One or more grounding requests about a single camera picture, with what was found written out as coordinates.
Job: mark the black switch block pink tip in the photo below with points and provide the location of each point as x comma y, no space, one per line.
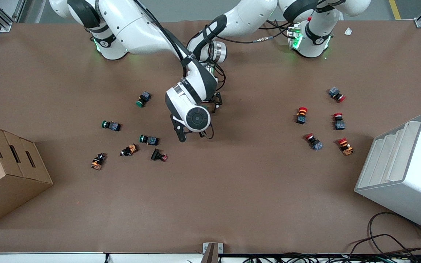
157,155

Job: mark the brown table cover sheet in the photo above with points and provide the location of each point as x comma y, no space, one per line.
232,190

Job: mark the black button orange contact block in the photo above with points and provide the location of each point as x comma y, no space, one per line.
129,150
98,161

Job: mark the small white paper scrap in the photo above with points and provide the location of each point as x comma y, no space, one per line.
348,31

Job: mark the red button orange striped body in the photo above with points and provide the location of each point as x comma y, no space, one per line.
301,116

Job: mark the white tiered organizer bin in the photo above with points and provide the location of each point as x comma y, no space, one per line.
415,190

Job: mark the white table edge rail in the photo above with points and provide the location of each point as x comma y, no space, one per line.
49,258

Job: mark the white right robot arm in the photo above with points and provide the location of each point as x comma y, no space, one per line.
133,25

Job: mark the grey metal bracket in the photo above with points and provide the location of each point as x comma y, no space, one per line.
212,250

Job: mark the brown cardboard box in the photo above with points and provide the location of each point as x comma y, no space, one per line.
6,190

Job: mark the red button blue contact block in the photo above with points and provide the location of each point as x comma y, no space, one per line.
314,142
336,94
338,122

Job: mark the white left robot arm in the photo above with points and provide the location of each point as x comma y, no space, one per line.
250,14

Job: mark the green button blue contact block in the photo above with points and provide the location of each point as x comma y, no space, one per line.
112,125
144,98
149,140

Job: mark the red button orange contact block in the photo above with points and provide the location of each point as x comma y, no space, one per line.
345,147

